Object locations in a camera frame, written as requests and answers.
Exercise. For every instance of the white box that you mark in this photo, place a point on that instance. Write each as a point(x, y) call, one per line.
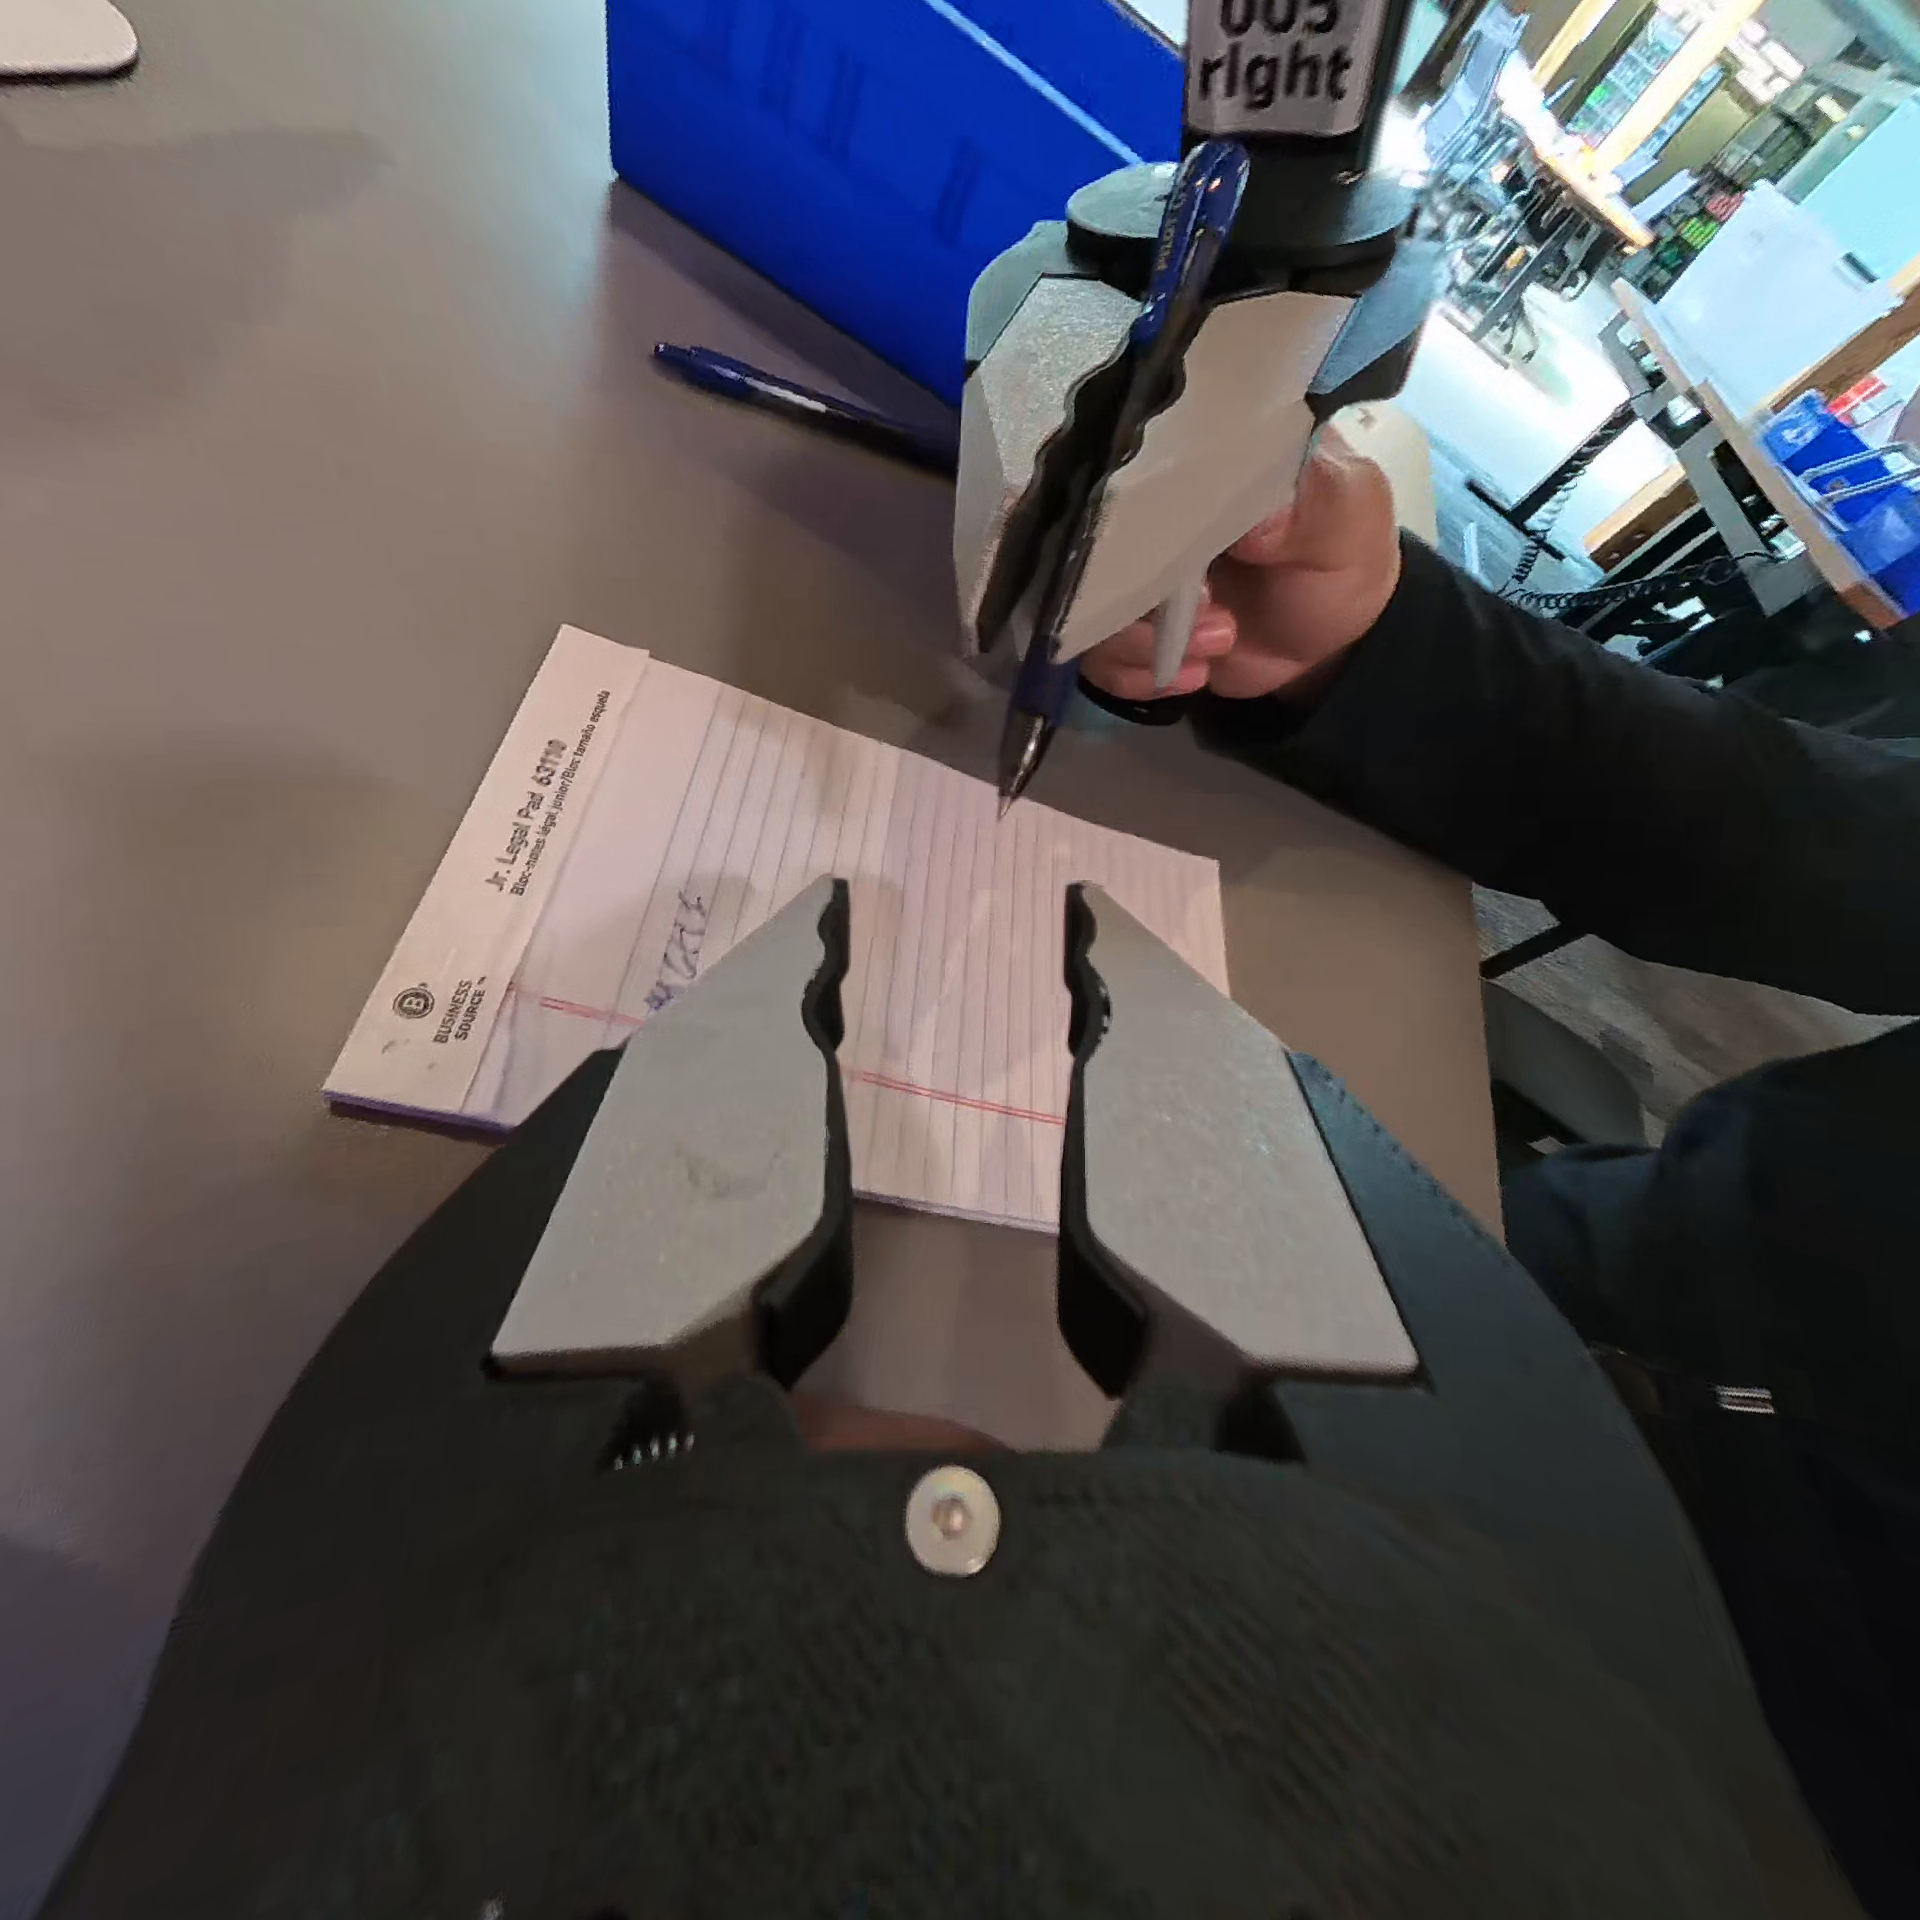
point(1769, 300)

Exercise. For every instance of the blue ballpoint pen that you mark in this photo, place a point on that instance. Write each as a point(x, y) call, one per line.
point(1194, 241)
point(781, 393)

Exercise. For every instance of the pale grey chair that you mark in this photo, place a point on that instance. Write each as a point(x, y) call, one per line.
point(1560, 1065)

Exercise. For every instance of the white monitor base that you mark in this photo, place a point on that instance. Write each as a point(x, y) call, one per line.
point(53, 31)

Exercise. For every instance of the wooden background table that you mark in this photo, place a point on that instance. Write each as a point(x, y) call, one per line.
point(1725, 452)

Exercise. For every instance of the white lined legal pad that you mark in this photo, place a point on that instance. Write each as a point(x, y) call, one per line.
point(751, 796)

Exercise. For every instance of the person's right hand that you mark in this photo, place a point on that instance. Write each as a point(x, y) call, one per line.
point(1320, 585)

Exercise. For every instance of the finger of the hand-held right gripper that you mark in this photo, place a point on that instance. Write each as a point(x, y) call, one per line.
point(1035, 405)
point(1214, 452)

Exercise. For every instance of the small blue storage bins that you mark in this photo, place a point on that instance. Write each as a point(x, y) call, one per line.
point(1853, 481)

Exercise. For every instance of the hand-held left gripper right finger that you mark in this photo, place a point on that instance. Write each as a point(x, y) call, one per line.
point(1214, 1184)

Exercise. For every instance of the grey desk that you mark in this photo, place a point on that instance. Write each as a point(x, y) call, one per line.
point(299, 452)

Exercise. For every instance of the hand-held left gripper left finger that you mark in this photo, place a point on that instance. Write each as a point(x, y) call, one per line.
point(690, 1170)

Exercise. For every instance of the person's right forearm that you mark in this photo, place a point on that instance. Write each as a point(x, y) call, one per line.
point(1622, 810)

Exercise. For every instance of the person's dark clothed torso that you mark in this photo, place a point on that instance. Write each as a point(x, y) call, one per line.
point(1769, 1350)

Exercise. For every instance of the blue plastic bin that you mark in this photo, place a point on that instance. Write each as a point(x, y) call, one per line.
point(839, 136)

